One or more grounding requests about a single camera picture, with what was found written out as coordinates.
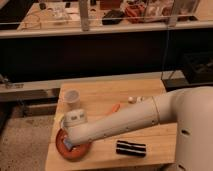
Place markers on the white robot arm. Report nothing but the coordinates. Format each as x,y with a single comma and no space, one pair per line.
190,108

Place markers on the orange ceramic bowl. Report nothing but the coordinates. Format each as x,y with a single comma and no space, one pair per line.
75,153

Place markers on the orange carrot toy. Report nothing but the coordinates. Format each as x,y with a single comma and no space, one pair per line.
114,109

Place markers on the small white toy figure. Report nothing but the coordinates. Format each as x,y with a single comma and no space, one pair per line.
133,100

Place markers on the clear plastic cup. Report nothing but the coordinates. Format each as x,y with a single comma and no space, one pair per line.
72,98

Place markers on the black bag on bench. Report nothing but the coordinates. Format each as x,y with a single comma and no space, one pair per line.
112,17

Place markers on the red orange cloth bundle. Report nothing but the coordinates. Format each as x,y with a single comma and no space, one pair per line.
135,13

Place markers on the black crate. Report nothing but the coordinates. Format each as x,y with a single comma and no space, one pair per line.
198,67

